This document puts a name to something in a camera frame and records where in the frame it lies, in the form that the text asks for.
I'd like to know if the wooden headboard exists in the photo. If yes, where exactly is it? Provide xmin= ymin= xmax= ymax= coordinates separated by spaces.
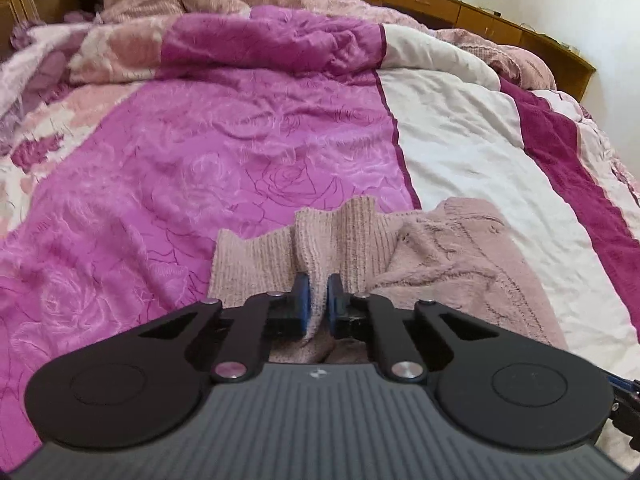
xmin=0 ymin=0 xmax=101 ymax=56

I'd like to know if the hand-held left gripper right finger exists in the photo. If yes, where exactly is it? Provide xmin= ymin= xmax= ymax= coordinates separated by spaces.
xmin=326 ymin=274 xmax=501 ymax=383

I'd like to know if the purple floral bedspread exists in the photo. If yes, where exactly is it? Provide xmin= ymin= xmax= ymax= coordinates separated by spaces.
xmin=0 ymin=5 xmax=640 ymax=461

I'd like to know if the pink knit cardigan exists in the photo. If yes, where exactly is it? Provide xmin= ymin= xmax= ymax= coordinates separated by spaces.
xmin=207 ymin=196 xmax=568 ymax=366

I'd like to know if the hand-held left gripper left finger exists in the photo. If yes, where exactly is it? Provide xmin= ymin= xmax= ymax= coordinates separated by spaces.
xmin=140 ymin=273 xmax=310 ymax=383

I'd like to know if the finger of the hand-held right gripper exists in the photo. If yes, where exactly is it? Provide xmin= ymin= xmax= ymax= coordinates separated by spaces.
xmin=606 ymin=372 xmax=640 ymax=432

